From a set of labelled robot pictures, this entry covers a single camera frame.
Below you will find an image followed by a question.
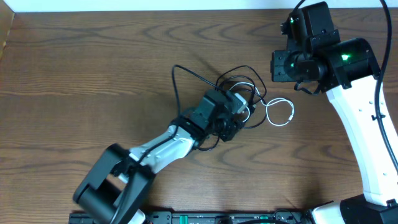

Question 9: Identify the black right camera cable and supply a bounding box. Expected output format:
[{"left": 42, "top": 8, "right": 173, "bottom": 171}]
[{"left": 292, "top": 0, "right": 398, "bottom": 175}]

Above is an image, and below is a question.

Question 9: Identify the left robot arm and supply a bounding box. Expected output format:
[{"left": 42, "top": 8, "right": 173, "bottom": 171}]
[{"left": 73, "top": 90, "right": 248, "bottom": 223}]

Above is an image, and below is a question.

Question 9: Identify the black USB cable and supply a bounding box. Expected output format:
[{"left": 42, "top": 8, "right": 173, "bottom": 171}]
[{"left": 215, "top": 65, "right": 268, "bottom": 130}]

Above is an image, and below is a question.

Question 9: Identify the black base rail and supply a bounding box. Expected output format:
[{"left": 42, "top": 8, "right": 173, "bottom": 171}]
[{"left": 68, "top": 208, "right": 312, "bottom": 224}]

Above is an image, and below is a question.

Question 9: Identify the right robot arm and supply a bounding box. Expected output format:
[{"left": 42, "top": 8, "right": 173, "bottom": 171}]
[{"left": 271, "top": 2, "right": 397, "bottom": 224}]

